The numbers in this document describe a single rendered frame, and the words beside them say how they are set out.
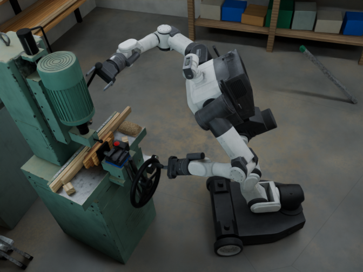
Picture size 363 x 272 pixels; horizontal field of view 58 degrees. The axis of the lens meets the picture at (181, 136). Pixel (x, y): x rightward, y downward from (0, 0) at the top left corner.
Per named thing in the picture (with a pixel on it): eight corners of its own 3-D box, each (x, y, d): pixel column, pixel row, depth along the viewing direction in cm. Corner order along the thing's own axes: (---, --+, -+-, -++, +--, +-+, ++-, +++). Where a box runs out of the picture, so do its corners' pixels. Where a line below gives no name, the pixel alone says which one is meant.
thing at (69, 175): (65, 185, 169) (63, 181, 166) (62, 184, 169) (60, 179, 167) (131, 111, 206) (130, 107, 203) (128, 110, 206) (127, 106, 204)
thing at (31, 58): (38, 72, 145) (21, 37, 133) (25, 68, 148) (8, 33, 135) (50, 62, 150) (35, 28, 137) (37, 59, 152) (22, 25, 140)
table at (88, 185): (99, 219, 160) (96, 213, 156) (53, 197, 171) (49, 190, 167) (160, 137, 196) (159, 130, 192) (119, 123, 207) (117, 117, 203)
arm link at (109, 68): (95, 61, 155) (109, 48, 162) (90, 72, 163) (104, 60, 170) (115, 79, 157) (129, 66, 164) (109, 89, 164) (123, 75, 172)
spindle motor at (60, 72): (80, 130, 154) (58, 77, 131) (52, 120, 160) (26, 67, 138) (102, 108, 164) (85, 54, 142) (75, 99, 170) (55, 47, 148)
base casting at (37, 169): (100, 212, 178) (96, 204, 171) (25, 177, 198) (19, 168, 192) (143, 156, 204) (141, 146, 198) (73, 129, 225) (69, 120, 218)
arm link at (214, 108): (239, 120, 141) (221, 94, 140) (236, 126, 133) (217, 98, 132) (217, 134, 146) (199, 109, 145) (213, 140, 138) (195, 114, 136)
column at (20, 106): (61, 168, 190) (5, 63, 138) (33, 156, 198) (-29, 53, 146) (85, 142, 204) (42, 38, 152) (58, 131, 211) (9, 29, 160)
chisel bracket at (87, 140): (92, 150, 173) (87, 138, 167) (72, 142, 178) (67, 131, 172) (100, 140, 178) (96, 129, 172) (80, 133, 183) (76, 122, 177)
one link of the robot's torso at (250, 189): (264, 189, 239) (254, 148, 205) (270, 212, 225) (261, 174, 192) (243, 193, 242) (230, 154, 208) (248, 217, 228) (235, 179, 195)
